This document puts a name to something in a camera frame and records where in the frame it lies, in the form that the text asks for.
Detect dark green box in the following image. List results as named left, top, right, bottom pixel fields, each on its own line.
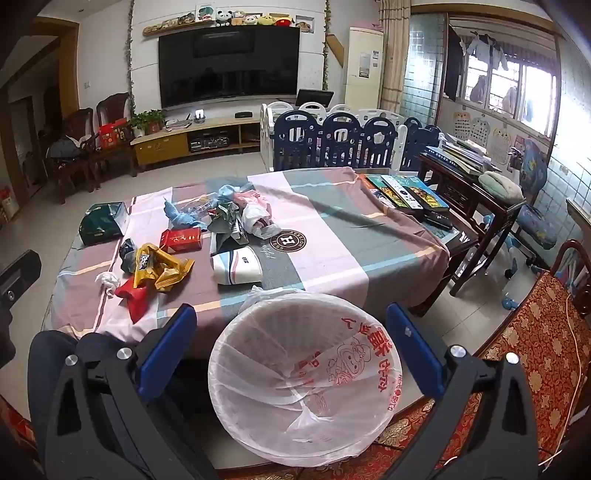
left=78, top=202, right=130, bottom=246

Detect silver audio receiver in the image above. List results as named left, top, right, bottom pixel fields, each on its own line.
left=189, top=130, right=232, bottom=152

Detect white navy packet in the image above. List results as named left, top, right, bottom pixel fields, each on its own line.
left=211, top=246, right=264, bottom=286

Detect small black screen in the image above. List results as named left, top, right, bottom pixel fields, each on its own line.
left=295, top=89, right=335, bottom=112

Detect black crumpled wrapper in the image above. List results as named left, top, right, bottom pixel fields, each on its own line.
left=119, top=238, right=140, bottom=273

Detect red gift box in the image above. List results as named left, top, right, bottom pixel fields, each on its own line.
left=98, top=119, right=133, bottom=150

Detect black bag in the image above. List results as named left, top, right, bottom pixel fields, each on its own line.
left=48, top=137, right=89, bottom=161

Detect blue child's chair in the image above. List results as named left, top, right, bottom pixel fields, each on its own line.
left=505, top=138, right=563, bottom=278

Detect large black television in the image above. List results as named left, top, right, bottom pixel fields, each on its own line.
left=158, top=25, right=301, bottom=110

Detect navy white playpen fence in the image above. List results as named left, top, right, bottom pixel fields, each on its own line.
left=259, top=102, right=444, bottom=174

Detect yellow wooden TV cabinet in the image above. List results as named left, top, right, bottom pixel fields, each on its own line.
left=130, top=113, right=264, bottom=171

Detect green foil wrapper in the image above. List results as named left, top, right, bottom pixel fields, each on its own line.
left=207, top=202, right=245, bottom=245

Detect pile of picture books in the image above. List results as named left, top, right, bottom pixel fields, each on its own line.
left=359, top=173, right=451, bottom=214

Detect beige curtain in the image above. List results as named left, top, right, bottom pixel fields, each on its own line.
left=379, top=0, right=413, bottom=112

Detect hanging clothes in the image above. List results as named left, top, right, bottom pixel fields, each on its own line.
left=443, top=24, right=514, bottom=102

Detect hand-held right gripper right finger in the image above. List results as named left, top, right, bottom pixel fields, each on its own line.
left=369, top=302, right=555, bottom=480

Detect pink plastic bag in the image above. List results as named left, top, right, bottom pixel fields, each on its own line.
left=233, top=189, right=271, bottom=213

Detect white standing air conditioner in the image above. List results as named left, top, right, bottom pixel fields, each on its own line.
left=344, top=27, right=385, bottom=112

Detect light blue plastic bag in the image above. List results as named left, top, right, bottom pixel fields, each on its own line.
left=216, top=183, right=253, bottom=205

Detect artificial vine garland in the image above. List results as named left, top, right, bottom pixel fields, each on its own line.
left=322, top=0, right=332, bottom=92
left=124, top=0, right=138, bottom=117

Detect red patterned sofa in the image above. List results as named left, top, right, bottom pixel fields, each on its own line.
left=383, top=239, right=591, bottom=480

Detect stack of books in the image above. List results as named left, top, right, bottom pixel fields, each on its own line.
left=425, top=135, right=498, bottom=177

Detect grey green cushion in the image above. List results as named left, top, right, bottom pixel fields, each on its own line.
left=477, top=171, right=526, bottom=204

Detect white bin with bag liner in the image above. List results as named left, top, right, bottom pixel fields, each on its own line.
left=207, top=285, right=403, bottom=476

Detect window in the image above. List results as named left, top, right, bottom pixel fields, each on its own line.
left=442, top=18, right=563, bottom=140

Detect dark wooden side table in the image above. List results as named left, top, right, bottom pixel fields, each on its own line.
left=418, top=152, right=528, bottom=297

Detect yellow foil wrapper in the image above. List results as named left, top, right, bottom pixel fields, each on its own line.
left=133, top=242, right=196, bottom=293

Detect white remote control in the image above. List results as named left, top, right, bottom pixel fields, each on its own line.
left=381, top=175, right=417, bottom=211

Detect white cable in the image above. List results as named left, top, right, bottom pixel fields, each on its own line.
left=540, top=290, right=583, bottom=467

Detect wooden wall shelf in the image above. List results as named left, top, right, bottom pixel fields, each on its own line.
left=142, top=17, right=315, bottom=38

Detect plaid tablecloth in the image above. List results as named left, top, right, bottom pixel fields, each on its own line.
left=44, top=166, right=451, bottom=370

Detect red cigarette box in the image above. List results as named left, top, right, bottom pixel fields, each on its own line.
left=159, top=227, right=204, bottom=254

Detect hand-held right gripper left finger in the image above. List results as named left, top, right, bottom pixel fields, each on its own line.
left=44, top=304, right=218, bottom=480

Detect wall posters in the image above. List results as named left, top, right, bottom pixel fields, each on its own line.
left=450, top=110, right=514, bottom=163

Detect blue plastic wrapper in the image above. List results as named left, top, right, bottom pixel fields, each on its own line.
left=163, top=196, right=208, bottom=230

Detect red foil wrapper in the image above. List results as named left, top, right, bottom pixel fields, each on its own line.
left=115, top=283, right=156, bottom=324

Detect potted green plant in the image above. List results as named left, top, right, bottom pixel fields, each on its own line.
left=130, top=109, right=168, bottom=138

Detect white plastic bag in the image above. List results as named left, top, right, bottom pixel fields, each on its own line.
left=242, top=203, right=282, bottom=239

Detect row of plush toys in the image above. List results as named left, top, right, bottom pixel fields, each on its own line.
left=196, top=4, right=315, bottom=29

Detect dark wooden armchair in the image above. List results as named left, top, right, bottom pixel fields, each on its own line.
left=92, top=92, right=140, bottom=191
left=39, top=107, right=98, bottom=205

